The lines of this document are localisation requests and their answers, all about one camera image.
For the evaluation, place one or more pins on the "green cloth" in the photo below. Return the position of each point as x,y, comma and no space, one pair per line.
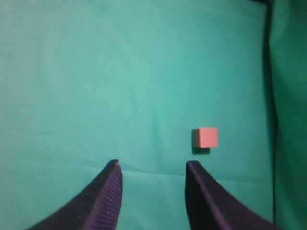
86,81

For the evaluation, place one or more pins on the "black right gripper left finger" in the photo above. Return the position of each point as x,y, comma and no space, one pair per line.
96,207

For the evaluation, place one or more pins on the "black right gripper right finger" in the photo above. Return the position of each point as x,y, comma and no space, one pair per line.
210,206

